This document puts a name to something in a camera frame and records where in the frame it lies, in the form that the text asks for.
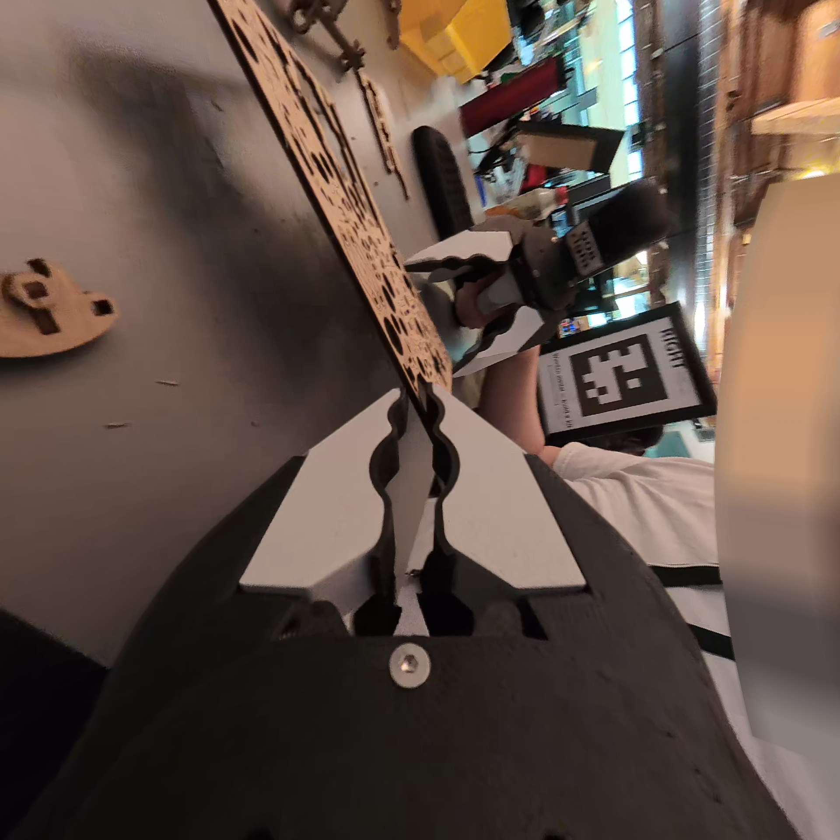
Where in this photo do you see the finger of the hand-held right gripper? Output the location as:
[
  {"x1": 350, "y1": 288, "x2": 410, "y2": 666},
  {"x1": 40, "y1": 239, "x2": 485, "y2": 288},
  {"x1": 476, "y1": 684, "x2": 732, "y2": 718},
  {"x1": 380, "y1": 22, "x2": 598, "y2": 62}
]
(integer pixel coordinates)
[
  {"x1": 403, "y1": 230, "x2": 514, "y2": 284},
  {"x1": 451, "y1": 307, "x2": 547, "y2": 378}
]

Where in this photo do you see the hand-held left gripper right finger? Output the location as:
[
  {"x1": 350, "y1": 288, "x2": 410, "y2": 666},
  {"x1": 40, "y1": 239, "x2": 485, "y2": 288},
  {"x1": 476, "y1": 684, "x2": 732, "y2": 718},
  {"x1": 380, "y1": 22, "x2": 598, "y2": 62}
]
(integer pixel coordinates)
[{"x1": 425, "y1": 386, "x2": 587, "y2": 635}]

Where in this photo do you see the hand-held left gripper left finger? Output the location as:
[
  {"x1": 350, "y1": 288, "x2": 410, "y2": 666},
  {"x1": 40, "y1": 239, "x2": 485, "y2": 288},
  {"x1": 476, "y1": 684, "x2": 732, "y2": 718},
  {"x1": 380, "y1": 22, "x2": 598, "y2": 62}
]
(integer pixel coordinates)
[{"x1": 239, "y1": 387, "x2": 403, "y2": 635}]

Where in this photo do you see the long curved wooden model part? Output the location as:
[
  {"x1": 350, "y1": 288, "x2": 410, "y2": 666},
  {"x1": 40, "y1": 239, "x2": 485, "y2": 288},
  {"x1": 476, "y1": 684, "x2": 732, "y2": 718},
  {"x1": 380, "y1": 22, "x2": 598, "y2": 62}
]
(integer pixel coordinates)
[{"x1": 356, "y1": 69, "x2": 411, "y2": 200}]

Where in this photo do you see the laser-cut wooden sheet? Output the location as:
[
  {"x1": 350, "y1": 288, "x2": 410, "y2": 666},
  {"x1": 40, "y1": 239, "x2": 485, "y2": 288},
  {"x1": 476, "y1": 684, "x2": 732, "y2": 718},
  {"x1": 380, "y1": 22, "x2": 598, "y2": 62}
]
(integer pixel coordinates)
[{"x1": 209, "y1": 0, "x2": 455, "y2": 454}]

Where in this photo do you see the person's right forearm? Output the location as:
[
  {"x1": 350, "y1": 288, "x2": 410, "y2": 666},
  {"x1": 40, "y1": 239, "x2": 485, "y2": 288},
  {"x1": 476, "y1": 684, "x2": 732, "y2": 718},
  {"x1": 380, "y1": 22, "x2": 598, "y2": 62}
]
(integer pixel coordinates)
[{"x1": 476, "y1": 354, "x2": 559, "y2": 460}]

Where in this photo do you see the person's right hand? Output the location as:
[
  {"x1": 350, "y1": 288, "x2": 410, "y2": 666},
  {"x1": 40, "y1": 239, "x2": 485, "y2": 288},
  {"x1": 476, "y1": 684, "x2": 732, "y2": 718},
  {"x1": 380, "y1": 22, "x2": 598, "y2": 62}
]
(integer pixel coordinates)
[{"x1": 453, "y1": 274, "x2": 504, "y2": 329}]

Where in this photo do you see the black ribbed wrist rest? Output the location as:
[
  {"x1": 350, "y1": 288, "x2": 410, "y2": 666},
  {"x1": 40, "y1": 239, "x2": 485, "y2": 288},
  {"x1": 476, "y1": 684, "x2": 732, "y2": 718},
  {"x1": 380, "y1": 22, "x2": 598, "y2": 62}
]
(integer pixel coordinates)
[{"x1": 412, "y1": 125, "x2": 475, "y2": 242}]

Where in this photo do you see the plastic bottle red cap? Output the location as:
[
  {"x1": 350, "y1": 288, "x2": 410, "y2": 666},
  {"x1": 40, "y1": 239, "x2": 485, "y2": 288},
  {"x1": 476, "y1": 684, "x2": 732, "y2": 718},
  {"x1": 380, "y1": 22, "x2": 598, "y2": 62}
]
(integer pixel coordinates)
[{"x1": 518, "y1": 187, "x2": 571, "y2": 221}]

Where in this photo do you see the brown cardboard board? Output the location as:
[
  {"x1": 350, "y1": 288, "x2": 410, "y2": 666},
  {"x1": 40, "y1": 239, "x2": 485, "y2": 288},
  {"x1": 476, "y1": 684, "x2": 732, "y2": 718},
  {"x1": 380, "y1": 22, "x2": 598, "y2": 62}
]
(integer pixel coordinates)
[{"x1": 518, "y1": 121, "x2": 626, "y2": 190}]

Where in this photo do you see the black framed marker sign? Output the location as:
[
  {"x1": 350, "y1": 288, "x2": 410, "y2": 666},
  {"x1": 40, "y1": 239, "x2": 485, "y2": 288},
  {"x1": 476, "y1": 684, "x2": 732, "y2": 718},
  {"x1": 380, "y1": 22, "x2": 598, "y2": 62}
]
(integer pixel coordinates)
[{"x1": 537, "y1": 302, "x2": 718, "y2": 447}]

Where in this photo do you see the person's white shirt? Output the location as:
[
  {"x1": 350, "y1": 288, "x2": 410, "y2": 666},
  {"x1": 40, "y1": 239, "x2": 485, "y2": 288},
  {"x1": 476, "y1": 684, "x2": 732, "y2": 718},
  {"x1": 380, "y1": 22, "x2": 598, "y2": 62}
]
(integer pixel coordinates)
[{"x1": 551, "y1": 441, "x2": 840, "y2": 840}]

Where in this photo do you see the red cloth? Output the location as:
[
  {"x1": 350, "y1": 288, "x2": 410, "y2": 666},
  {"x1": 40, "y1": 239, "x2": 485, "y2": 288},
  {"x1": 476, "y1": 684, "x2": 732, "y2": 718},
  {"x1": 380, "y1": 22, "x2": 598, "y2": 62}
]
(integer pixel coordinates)
[{"x1": 459, "y1": 60, "x2": 567, "y2": 137}]

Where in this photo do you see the yellow plastic bin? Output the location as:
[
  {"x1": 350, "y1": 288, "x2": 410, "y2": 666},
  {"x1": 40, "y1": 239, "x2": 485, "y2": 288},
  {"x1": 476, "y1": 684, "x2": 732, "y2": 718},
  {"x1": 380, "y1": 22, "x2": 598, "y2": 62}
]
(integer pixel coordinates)
[{"x1": 399, "y1": 0, "x2": 513, "y2": 85}]

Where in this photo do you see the small heart-shaped wooden part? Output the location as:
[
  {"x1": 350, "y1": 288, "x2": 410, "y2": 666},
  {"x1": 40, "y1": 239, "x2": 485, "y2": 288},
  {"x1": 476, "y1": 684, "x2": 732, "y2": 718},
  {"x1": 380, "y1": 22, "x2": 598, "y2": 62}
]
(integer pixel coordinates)
[{"x1": 0, "y1": 258, "x2": 120, "y2": 360}]

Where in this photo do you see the black shoulder strap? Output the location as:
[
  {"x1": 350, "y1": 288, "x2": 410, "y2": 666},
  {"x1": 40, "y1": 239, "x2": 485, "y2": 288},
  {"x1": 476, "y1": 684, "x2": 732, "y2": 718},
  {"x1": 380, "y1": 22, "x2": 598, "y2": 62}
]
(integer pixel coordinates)
[{"x1": 646, "y1": 564, "x2": 736, "y2": 660}]

